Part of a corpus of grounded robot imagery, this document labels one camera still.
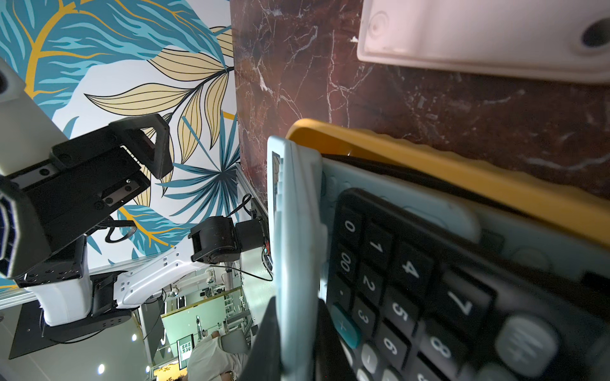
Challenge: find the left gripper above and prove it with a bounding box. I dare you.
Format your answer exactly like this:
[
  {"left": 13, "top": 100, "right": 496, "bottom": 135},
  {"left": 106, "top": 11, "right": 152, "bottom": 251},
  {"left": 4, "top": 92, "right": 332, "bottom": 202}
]
[{"left": 1, "top": 114, "right": 173, "bottom": 279}]

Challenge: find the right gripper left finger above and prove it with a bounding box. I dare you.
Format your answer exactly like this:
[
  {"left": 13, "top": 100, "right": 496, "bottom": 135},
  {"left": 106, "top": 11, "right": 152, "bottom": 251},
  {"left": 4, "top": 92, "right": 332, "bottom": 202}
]
[{"left": 238, "top": 297, "right": 281, "bottom": 381}]

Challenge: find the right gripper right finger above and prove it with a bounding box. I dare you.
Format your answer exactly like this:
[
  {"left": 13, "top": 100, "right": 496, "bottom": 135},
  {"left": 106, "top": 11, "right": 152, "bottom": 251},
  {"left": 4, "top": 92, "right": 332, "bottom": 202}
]
[{"left": 314, "top": 299, "right": 357, "bottom": 381}]

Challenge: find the black calculator face down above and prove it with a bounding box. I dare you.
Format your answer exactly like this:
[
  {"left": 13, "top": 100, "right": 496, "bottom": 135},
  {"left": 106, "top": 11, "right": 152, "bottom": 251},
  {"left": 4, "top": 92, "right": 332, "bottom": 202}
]
[{"left": 327, "top": 188, "right": 609, "bottom": 380}]

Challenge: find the light blue calculator face down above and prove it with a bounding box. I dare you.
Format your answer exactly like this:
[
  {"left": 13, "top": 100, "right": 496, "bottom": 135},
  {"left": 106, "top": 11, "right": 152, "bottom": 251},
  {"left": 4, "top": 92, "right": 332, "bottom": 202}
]
[{"left": 267, "top": 136, "right": 328, "bottom": 380}]

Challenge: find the light blue calculator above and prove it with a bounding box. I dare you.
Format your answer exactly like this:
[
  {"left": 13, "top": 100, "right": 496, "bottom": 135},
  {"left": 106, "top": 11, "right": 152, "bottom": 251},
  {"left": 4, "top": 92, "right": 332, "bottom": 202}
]
[{"left": 321, "top": 155, "right": 609, "bottom": 284}]

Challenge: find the yellow plastic tray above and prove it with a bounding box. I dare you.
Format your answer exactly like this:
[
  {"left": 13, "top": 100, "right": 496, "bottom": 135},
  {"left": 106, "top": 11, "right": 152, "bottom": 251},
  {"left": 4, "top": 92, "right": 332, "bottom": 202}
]
[{"left": 286, "top": 118, "right": 609, "bottom": 247}]

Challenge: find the pink calculator face down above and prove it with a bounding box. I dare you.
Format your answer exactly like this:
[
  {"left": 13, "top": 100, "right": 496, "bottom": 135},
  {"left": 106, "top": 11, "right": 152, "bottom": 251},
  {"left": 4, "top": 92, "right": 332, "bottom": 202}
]
[{"left": 357, "top": 1, "right": 609, "bottom": 84}]

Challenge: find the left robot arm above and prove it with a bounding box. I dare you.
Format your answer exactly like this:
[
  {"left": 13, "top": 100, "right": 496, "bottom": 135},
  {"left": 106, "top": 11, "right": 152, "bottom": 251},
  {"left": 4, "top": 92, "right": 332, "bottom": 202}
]
[{"left": 1, "top": 114, "right": 268, "bottom": 344}]

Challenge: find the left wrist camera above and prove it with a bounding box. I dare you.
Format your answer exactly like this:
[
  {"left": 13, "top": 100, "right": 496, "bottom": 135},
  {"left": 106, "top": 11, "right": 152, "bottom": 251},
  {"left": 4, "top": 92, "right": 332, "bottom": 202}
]
[{"left": 0, "top": 60, "right": 68, "bottom": 176}]

